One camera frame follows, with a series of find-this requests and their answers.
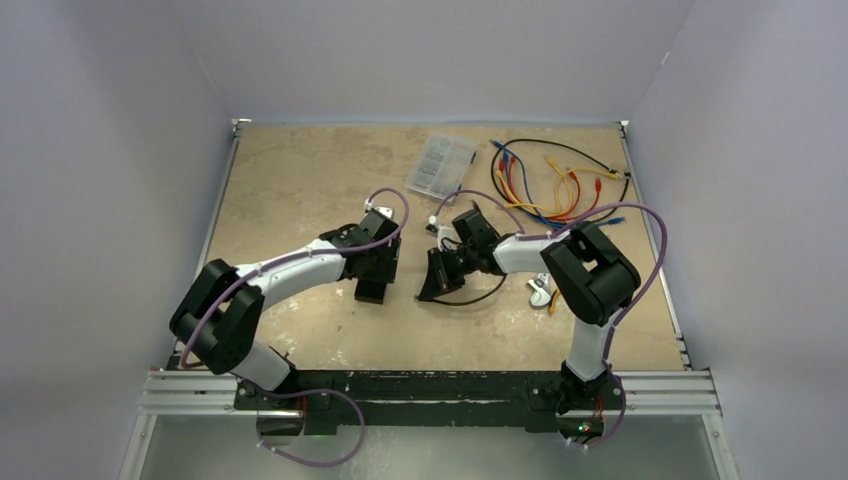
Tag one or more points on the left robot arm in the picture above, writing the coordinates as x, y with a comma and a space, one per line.
217, 320

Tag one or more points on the yellow handled pliers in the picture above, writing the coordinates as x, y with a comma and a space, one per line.
551, 306

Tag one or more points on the clear plastic parts box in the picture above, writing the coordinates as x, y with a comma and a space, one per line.
441, 166

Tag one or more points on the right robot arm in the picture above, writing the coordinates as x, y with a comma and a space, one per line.
592, 275

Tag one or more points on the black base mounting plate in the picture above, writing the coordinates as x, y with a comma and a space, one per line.
536, 401

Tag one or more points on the aluminium frame rail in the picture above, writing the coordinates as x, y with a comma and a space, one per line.
200, 393

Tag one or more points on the black network switch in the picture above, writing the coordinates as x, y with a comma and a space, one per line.
370, 291

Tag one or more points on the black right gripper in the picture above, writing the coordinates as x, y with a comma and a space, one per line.
439, 281

